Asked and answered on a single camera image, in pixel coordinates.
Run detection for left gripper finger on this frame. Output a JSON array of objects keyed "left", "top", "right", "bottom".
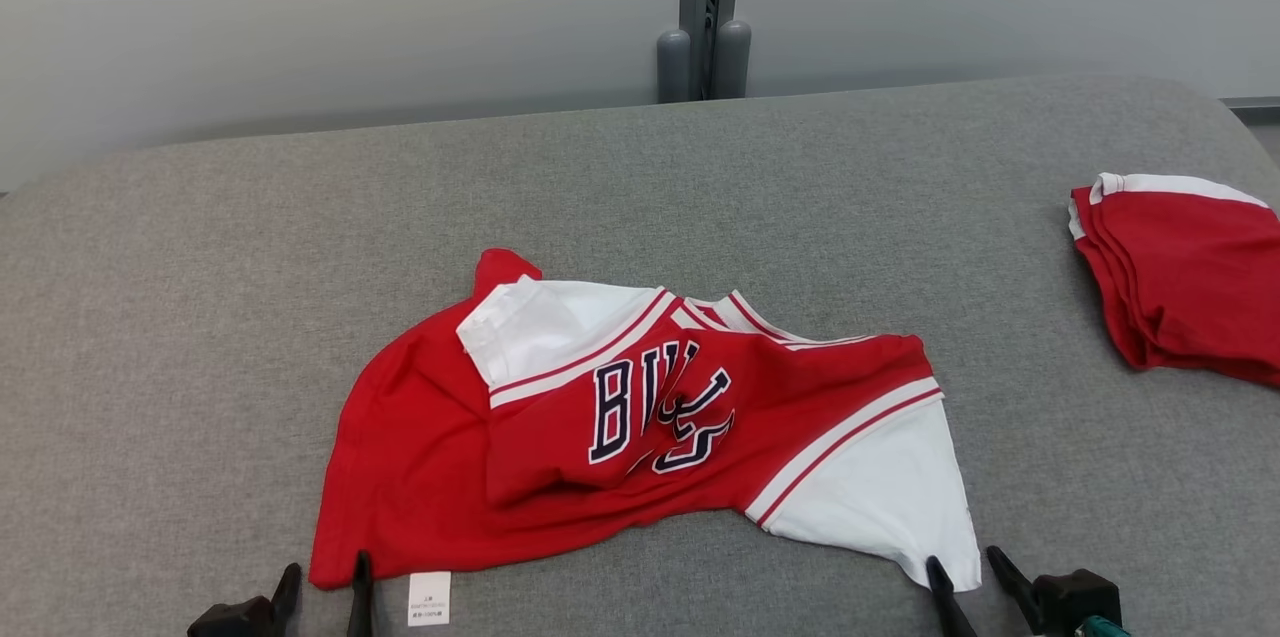
[
  {"left": 270, "top": 563, "right": 303, "bottom": 637},
  {"left": 347, "top": 550, "right": 375, "bottom": 637}
]

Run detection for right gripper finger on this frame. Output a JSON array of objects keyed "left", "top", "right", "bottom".
[
  {"left": 986, "top": 545, "right": 1046, "bottom": 633},
  {"left": 925, "top": 556, "right": 978, "bottom": 637}
]

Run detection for red and white basketball jersey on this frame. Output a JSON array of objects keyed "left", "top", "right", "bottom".
[{"left": 308, "top": 248, "right": 983, "bottom": 627}]

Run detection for red shorts with white stripes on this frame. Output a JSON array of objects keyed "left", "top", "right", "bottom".
[{"left": 1068, "top": 173, "right": 1280, "bottom": 388}]

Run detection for tall grey cylindrical post cap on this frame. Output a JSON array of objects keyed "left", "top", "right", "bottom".
[{"left": 713, "top": 20, "right": 752, "bottom": 100}]

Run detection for short grey cylindrical post cap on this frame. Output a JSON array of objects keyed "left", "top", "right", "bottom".
[{"left": 656, "top": 29, "right": 693, "bottom": 104}]

